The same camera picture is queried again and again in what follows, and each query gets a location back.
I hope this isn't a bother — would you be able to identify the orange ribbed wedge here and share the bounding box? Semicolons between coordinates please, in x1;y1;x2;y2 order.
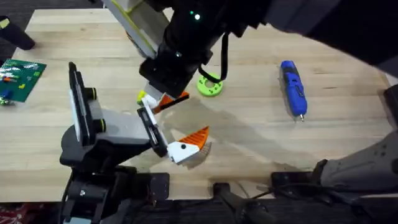
154;91;190;114

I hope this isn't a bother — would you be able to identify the blue electric screwdriver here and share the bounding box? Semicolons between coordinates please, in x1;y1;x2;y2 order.
279;60;308;123

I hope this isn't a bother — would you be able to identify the green disc with holes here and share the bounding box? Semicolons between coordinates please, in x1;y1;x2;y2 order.
196;72;224;98

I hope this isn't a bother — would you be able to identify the left wrist plate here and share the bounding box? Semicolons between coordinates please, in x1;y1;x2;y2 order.
68;61;96;147

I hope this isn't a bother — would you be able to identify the green board with toy blocks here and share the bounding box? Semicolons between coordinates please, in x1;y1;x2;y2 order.
0;58;47;106

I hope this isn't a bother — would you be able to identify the red patterned cloth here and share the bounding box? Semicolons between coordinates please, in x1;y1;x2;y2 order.
0;202;62;224

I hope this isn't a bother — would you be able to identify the black bar with yellow mark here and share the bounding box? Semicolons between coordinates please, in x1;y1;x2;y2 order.
0;15;36;51

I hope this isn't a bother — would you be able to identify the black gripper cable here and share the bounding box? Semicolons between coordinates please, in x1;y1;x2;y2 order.
198;30;230;84

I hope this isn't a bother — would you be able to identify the black rail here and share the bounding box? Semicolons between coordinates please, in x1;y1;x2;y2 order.
58;170;398;224

